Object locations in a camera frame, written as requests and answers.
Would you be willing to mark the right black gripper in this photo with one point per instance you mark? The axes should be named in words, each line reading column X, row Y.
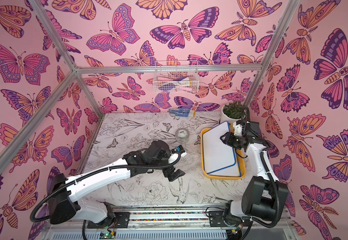
column 235, row 141

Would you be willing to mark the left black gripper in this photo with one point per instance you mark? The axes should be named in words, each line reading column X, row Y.
column 168, row 174

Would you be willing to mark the blue-framed whiteboard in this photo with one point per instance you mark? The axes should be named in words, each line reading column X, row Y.
column 211, row 139

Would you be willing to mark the yellow plastic storage box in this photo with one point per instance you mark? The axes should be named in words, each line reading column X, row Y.
column 241, row 163

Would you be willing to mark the clear tape roll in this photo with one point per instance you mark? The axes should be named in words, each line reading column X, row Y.
column 182, row 135

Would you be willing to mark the yellow-framed whiteboard back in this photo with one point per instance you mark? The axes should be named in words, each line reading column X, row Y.
column 223, row 164

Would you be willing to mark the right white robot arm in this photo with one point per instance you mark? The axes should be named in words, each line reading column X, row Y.
column 265, row 196

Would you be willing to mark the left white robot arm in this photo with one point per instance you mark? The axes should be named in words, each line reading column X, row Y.
column 64, row 200

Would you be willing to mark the potted green plant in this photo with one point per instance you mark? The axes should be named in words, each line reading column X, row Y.
column 233, row 112

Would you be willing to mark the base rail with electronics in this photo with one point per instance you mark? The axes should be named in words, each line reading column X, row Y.
column 171, row 222

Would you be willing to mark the white wire wall basket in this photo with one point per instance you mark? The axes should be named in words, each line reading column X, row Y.
column 176, row 77

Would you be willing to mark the aluminium frame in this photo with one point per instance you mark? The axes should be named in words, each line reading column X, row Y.
column 76, row 73

